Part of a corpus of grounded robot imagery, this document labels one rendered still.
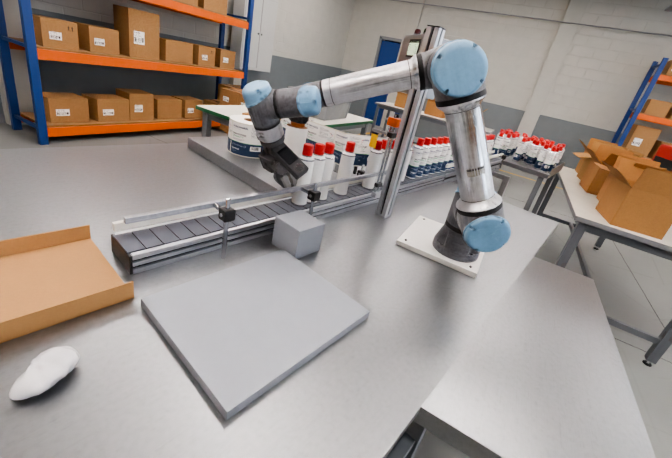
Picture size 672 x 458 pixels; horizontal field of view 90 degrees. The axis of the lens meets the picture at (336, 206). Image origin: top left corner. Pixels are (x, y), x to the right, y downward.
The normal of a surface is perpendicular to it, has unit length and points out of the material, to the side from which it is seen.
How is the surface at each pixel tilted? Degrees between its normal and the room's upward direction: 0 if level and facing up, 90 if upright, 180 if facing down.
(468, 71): 86
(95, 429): 0
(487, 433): 0
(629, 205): 90
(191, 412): 0
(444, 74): 86
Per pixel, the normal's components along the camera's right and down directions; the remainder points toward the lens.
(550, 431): 0.20, -0.90
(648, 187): -0.44, 0.44
